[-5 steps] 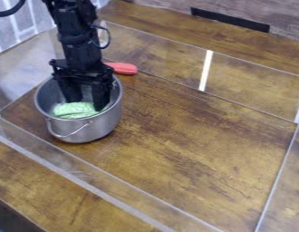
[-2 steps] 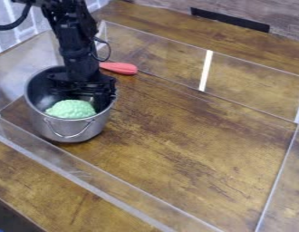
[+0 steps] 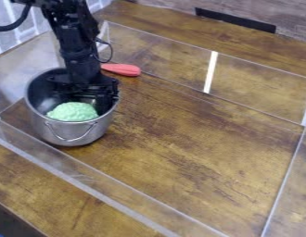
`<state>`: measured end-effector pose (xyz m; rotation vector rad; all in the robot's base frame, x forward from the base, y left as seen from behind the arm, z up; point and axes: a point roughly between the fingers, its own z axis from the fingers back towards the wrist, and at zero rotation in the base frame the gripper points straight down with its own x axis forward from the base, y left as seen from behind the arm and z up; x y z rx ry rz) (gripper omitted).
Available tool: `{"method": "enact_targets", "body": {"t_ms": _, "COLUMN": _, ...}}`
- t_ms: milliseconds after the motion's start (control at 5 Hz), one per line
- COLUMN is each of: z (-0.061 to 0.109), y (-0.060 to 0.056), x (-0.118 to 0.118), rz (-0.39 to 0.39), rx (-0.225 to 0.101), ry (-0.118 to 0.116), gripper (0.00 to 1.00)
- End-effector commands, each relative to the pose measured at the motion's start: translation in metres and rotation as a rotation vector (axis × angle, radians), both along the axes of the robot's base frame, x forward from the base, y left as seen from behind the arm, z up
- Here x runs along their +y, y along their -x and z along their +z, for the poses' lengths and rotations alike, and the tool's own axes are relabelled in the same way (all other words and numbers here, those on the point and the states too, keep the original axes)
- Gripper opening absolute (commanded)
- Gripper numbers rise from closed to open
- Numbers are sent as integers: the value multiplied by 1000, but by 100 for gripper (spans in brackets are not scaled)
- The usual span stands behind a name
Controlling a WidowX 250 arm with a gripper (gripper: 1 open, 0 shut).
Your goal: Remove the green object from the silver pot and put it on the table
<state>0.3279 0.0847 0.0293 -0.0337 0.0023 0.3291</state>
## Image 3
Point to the black wall strip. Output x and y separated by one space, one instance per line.
248 23

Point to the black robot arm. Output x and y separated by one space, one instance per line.
72 23

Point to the red handled metal spatula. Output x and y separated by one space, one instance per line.
123 69

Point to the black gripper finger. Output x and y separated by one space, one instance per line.
104 101

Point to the clear acrylic barrier wall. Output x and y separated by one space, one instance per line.
203 157

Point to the clear acrylic corner bracket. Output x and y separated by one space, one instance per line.
104 36

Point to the silver metal pot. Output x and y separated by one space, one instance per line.
64 133

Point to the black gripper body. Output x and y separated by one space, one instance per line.
80 80

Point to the green bumpy toy vegetable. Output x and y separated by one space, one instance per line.
73 111

